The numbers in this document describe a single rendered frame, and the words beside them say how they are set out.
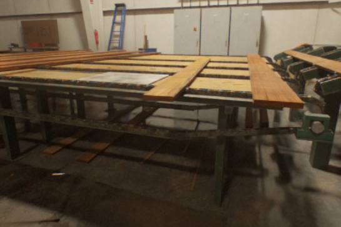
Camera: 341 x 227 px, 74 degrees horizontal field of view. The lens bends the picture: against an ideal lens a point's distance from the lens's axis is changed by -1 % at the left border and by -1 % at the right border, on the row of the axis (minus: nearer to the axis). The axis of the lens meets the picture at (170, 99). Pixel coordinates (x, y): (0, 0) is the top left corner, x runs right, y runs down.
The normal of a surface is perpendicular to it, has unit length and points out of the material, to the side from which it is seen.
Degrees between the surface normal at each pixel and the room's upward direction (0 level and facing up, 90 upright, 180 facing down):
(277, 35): 87
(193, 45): 90
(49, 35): 90
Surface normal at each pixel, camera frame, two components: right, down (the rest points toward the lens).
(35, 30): -0.32, 0.24
